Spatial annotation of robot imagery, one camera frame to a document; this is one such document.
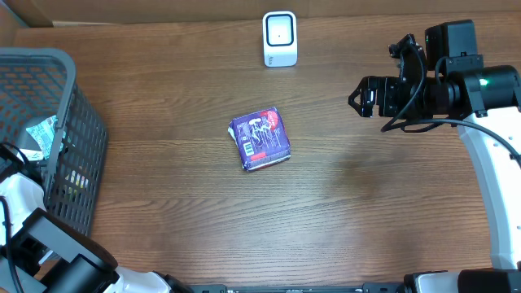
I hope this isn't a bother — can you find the white barcode scanner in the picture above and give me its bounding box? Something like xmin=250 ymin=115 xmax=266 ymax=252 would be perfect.
xmin=262 ymin=11 xmax=298 ymax=68

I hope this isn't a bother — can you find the grey plastic basket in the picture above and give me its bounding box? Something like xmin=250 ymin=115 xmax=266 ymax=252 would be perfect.
xmin=1 ymin=47 xmax=108 ymax=235

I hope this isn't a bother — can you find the purple snack packet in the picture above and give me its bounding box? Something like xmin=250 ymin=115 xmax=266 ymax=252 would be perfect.
xmin=228 ymin=107 xmax=291 ymax=172

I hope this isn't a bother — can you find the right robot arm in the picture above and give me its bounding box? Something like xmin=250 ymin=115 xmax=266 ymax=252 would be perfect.
xmin=348 ymin=20 xmax=520 ymax=292

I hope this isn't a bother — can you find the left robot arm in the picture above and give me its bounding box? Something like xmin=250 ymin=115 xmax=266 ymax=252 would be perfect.
xmin=1 ymin=142 xmax=191 ymax=293

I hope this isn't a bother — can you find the teal packet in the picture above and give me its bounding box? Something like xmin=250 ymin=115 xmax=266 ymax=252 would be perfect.
xmin=26 ymin=115 xmax=58 ymax=160

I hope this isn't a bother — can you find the black rail at table edge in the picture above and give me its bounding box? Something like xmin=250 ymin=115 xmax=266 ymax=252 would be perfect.
xmin=189 ymin=282 xmax=405 ymax=293

